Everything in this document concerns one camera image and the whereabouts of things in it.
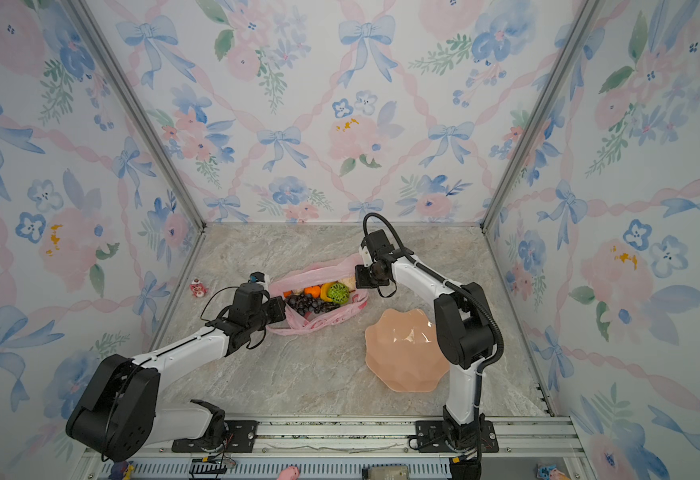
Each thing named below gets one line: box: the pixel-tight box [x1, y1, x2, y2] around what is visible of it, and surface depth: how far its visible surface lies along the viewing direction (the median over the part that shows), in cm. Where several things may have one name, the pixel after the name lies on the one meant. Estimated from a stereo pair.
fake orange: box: [304, 285, 321, 298], surface depth 99 cm
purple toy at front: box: [108, 462, 129, 480], surface depth 67 cm
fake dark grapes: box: [286, 294, 341, 316], surface depth 95 cm
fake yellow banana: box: [320, 280, 339, 302], surface depth 99 cm
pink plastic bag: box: [267, 254, 369, 336], surface depth 90 cm
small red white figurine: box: [189, 277, 208, 298], surface depth 100 cm
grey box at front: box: [368, 465, 409, 480], surface depth 68 cm
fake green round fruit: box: [327, 282, 350, 304], surface depth 97 cm
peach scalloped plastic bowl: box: [365, 308, 450, 392], surface depth 87 cm
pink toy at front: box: [277, 466, 299, 480], surface depth 70 cm
